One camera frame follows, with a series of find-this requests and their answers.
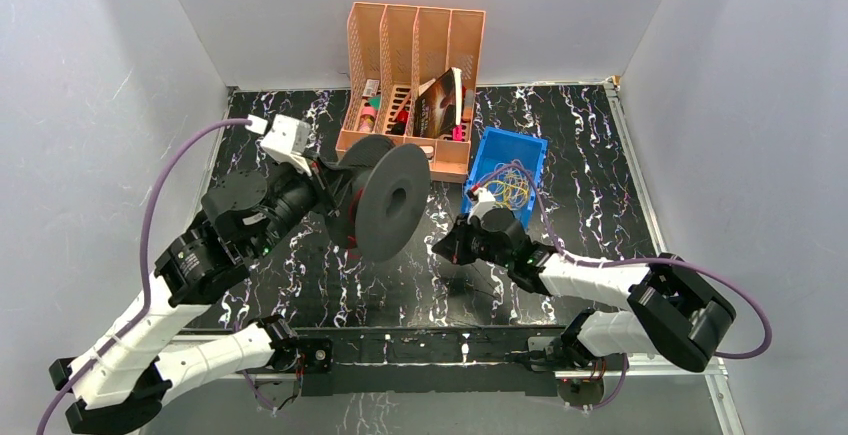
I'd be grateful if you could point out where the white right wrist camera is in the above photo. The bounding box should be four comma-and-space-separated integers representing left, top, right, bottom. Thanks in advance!
466, 185, 498, 219

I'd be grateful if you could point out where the grey filament spool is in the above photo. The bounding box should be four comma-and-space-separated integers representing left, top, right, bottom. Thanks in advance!
325, 134, 431, 262

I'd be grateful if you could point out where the red black bottle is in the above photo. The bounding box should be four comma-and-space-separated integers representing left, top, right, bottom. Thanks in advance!
389, 110, 409, 136

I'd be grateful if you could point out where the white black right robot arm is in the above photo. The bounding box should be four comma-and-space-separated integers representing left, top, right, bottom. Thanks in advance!
432, 208, 736, 372

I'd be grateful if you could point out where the yellow wire bundle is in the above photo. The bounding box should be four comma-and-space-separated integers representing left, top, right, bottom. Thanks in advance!
478, 160, 535, 211

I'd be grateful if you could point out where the pink sticker roll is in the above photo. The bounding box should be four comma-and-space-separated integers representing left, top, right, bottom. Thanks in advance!
357, 105, 377, 133

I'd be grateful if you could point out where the dark book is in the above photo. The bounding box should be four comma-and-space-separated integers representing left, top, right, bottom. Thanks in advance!
412, 67, 464, 139

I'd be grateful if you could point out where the black thin wire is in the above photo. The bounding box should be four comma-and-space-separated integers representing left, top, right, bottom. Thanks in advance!
457, 262, 505, 301

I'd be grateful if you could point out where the red thin wire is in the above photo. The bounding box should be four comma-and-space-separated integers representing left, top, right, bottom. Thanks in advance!
345, 186, 366, 251

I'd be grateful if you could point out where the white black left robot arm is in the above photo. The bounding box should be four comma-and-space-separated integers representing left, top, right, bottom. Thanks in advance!
49, 160, 365, 434

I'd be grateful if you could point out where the blue plastic bin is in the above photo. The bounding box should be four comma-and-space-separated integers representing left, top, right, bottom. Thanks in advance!
461, 127, 548, 228

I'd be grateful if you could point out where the pink desk organizer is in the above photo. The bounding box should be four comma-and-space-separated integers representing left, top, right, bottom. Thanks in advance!
335, 2, 486, 183

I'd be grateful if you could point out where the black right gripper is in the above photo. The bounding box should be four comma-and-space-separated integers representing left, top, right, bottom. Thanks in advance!
432, 213, 512, 269

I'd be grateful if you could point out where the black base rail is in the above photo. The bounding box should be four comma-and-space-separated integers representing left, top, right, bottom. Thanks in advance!
251, 325, 631, 400

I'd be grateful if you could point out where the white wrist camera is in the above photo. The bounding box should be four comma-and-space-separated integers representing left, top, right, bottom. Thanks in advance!
260, 115, 312, 176
466, 185, 498, 219

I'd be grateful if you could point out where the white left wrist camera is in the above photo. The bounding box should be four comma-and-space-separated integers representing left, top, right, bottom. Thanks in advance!
260, 115, 312, 176

